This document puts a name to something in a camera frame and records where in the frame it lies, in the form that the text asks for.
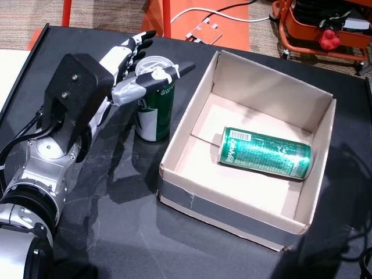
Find white floor cable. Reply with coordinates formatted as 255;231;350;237
170;8;271;24

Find green can with barcode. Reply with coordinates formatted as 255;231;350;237
217;126;312;181

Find white board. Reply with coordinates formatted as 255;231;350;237
0;49;31;113

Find open cardboard box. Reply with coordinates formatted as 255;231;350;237
158;49;337;252

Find orange metal leg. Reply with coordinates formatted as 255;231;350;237
62;0;73;27
162;0;171;38

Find red knobbly toy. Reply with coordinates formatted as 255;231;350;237
321;28;341;51

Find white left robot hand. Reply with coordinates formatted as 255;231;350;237
87;30;196;136

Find orange metal stand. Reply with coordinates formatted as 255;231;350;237
141;0;251;52

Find small orange floor sheet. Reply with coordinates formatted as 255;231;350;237
27;28;44;51

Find small orange board grey tabs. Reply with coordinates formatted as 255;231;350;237
185;17;223;45

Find black floor cable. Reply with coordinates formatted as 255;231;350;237
216;0;258;13

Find green can with white label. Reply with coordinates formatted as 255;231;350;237
135;55;176;142

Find small white box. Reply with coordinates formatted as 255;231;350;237
342;17;371;31

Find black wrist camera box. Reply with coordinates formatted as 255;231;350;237
44;53;114;155

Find orange metal cart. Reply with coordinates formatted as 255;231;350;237
271;0;372;76

